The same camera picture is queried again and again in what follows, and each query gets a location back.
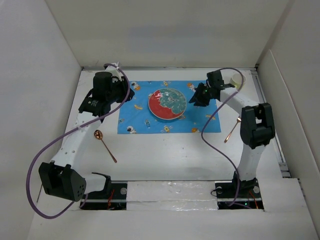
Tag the copper spoon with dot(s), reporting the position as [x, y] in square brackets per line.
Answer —
[99, 136]

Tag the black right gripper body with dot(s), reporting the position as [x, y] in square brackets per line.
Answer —
[210, 88]

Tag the copper fork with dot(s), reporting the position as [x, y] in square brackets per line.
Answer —
[238, 120]

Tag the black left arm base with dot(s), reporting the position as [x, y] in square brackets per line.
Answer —
[102, 193]

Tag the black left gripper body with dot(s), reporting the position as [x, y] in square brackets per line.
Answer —
[118, 91]

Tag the red and teal plate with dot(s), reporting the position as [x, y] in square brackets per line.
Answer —
[167, 103]

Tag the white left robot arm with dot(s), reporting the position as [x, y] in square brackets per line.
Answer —
[141, 157]

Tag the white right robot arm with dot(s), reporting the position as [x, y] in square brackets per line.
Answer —
[257, 126]

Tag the blue space print cloth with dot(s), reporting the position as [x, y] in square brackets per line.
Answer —
[136, 118]

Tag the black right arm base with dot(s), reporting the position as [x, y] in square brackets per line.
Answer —
[231, 196]

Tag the pale yellow mug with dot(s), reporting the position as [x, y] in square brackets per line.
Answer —
[238, 80]

